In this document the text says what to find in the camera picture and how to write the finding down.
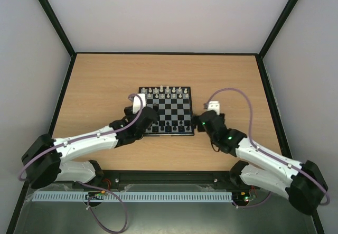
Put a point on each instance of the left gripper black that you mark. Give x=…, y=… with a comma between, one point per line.
x=156, y=107

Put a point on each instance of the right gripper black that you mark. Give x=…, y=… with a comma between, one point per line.
x=199, y=119

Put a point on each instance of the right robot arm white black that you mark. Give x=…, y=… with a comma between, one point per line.
x=302, y=184

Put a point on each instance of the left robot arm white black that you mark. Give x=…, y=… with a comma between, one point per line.
x=50, y=160

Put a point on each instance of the black and white chessboard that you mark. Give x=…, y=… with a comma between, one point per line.
x=171, y=109

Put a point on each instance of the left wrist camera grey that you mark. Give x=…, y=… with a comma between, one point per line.
x=139, y=102

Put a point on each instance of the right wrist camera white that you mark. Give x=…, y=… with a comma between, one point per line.
x=215, y=106

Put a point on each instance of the black aluminium rail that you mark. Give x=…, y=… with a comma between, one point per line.
x=169, y=177

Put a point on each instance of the light blue cable duct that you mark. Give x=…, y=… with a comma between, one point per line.
x=78, y=196

